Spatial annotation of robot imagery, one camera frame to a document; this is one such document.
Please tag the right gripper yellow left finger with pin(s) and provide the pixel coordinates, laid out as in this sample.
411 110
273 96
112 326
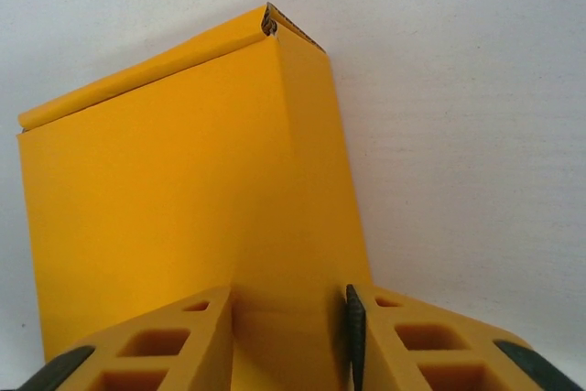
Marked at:
201 363

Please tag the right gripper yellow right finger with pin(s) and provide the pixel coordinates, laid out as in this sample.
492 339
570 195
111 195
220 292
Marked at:
389 363

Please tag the orange cardboard box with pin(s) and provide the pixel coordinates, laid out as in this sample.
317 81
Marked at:
183 189

